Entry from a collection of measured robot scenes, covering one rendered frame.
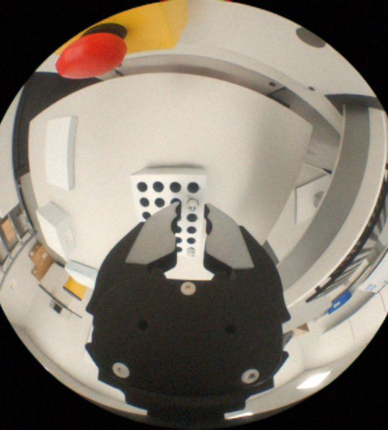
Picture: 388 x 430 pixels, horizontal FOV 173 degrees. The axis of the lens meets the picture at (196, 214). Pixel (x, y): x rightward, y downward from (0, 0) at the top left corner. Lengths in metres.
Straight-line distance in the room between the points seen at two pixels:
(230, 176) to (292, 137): 0.11
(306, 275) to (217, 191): 0.16
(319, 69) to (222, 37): 0.09
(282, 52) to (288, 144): 0.13
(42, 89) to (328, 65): 0.67
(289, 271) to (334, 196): 0.10
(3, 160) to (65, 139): 0.33
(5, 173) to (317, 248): 0.67
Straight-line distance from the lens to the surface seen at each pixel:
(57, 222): 0.33
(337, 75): 0.16
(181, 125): 0.17
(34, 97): 0.63
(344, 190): 0.15
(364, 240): 0.18
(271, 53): 0.16
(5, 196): 0.54
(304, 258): 0.17
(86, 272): 0.47
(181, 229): 0.17
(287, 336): 0.73
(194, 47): 0.18
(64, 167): 0.26
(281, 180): 0.21
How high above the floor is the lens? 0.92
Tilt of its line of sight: 59 degrees down
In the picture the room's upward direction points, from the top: 180 degrees counter-clockwise
